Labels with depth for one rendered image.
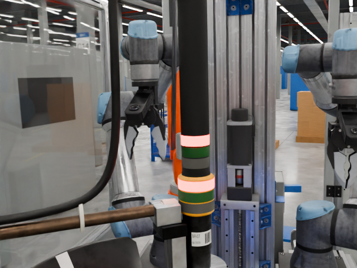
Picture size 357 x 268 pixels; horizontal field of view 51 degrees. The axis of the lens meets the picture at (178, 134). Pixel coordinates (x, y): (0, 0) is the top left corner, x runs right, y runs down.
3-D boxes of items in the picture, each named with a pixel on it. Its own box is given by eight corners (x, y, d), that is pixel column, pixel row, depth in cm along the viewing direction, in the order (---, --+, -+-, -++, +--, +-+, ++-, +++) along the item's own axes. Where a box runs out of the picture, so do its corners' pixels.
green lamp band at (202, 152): (187, 159, 42) (187, 148, 42) (177, 153, 45) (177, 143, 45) (214, 156, 43) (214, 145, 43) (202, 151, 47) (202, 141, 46)
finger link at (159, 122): (170, 137, 99) (158, 106, 99) (169, 138, 98) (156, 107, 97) (155, 143, 101) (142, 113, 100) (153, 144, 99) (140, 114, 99)
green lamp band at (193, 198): (186, 205, 42) (185, 194, 42) (173, 194, 46) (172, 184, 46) (221, 200, 44) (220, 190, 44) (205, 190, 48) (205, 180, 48)
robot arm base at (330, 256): (288, 257, 136) (289, 230, 134) (333, 260, 132) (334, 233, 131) (291, 278, 121) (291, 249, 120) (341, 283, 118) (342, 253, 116)
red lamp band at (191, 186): (185, 194, 42) (185, 183, 42) (172, 184, 46) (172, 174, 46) (220, 189, 44) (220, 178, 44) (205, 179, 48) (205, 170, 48)
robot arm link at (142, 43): (152, 24, 103) (161, 19, 95) (153, 65, 105) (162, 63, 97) (124, 23, 101) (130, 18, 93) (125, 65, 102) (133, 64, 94)
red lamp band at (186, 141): (187, 148, 42) (186, 136, 42) (177, 143, 45) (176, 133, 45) (214, 145, 43) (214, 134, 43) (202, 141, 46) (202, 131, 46)
